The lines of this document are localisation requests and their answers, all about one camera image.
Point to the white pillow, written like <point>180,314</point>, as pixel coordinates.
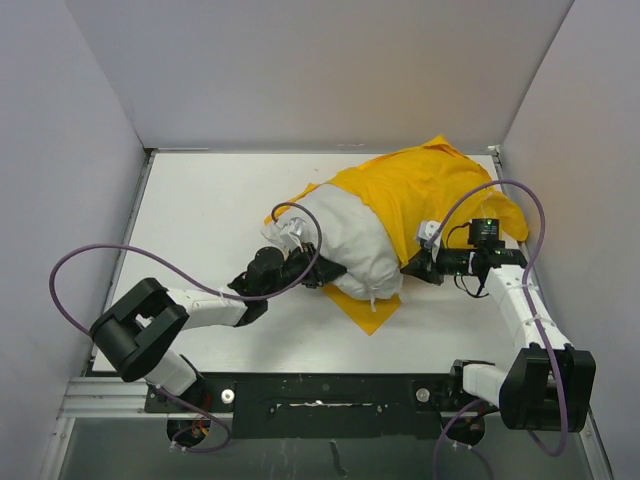
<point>352,235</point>

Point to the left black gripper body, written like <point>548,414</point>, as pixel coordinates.
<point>300,258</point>

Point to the yellow printed pillowcase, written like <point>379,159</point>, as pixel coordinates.
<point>433,181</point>

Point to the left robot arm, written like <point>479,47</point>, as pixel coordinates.
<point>136,333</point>

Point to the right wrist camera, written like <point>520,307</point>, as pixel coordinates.
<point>429,234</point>

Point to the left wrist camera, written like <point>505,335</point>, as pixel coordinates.
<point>292,233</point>

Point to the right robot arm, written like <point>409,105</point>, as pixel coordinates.
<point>549,384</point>

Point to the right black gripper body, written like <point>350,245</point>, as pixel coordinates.
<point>450,261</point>

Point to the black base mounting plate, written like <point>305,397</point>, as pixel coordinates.
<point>330,406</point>

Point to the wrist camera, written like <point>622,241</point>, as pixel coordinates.
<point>292,233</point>
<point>429,234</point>

